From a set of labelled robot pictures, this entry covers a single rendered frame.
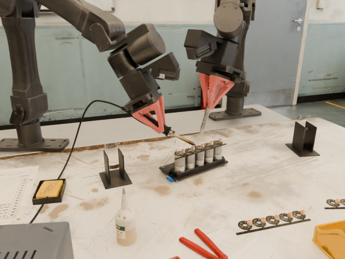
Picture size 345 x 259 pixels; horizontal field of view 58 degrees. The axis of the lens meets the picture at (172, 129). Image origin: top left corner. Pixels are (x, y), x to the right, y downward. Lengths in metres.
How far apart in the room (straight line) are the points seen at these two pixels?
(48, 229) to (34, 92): 0.51
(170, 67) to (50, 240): 0.41
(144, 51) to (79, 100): 2.67
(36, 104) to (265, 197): 0.61
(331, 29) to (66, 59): 3.16
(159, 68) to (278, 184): 0.37
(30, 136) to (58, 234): 0.53
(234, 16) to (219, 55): 0.09
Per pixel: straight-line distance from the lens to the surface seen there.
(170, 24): 3.36
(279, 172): 0.79
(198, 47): 0.65
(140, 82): 0.68
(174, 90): 3.47
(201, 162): 0.73
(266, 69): 3.91
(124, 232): 0.53
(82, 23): 0.72
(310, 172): 0.82
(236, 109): 1.14
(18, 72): 0.88
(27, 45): 0.86
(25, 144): 0.94
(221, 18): 0.65
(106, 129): 1.04
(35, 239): 0.44
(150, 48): 0.65
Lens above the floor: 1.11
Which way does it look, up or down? 21 degrees down
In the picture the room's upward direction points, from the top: straight up
